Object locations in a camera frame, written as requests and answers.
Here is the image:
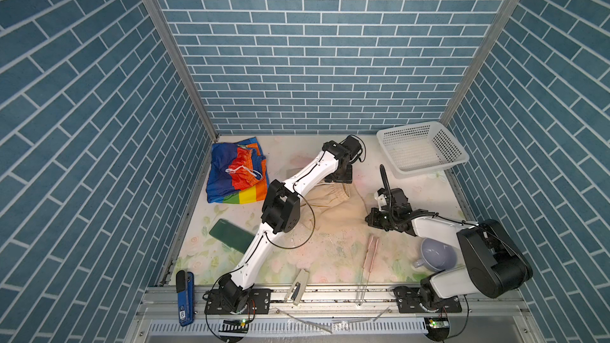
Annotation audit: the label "beige shorts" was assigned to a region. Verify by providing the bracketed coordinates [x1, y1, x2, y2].
[300, 183, 368, 233]

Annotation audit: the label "rainbow striped shorts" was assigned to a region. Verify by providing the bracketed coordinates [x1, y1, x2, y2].
[206, 138, 268, 204]

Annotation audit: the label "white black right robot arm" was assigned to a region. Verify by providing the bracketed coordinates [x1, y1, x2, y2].
[365, 165, 533, 311]

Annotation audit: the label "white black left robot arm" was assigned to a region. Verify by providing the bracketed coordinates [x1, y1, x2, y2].
[214, 134, 366, 313]

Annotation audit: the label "white plastic laundry basket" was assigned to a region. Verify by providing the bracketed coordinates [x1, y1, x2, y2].
[376, 122, 470, 178]

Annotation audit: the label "lavender bowl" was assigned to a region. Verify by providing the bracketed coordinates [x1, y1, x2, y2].
[413, 238, 458, 272]

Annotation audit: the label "clear plastic strip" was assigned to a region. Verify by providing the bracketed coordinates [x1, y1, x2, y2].
[273, 307, 390, 334]

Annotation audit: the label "dark green rectangular block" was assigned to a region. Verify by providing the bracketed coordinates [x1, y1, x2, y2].
[209, 219, 255, 253]

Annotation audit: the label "blue handheld tool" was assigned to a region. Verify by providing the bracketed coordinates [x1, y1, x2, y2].
[176, 270, 195, 326]

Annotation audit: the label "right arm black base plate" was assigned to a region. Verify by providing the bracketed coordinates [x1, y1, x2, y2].
[392, 286, 462, 314]

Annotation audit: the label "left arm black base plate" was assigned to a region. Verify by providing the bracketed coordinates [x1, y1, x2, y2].
[202, 288, 272, 315]

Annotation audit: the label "aluminium front rail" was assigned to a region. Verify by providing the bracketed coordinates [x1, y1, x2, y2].
[136, 284, 531, 322]

